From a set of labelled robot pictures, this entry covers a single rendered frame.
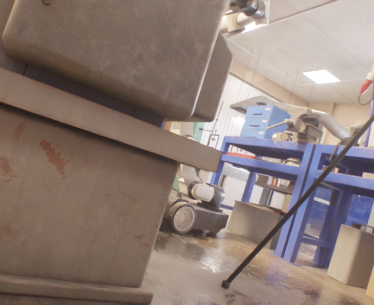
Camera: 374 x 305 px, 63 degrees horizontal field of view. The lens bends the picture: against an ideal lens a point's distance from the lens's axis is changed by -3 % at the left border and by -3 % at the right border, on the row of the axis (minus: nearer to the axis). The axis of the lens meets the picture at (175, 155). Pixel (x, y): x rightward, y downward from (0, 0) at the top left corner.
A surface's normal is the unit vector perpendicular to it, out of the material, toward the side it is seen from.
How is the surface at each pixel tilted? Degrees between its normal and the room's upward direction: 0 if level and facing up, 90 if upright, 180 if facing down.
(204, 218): 90
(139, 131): 90
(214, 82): 90
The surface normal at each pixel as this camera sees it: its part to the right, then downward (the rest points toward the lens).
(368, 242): 0.28, 0.04
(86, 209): 0.47, 0.11
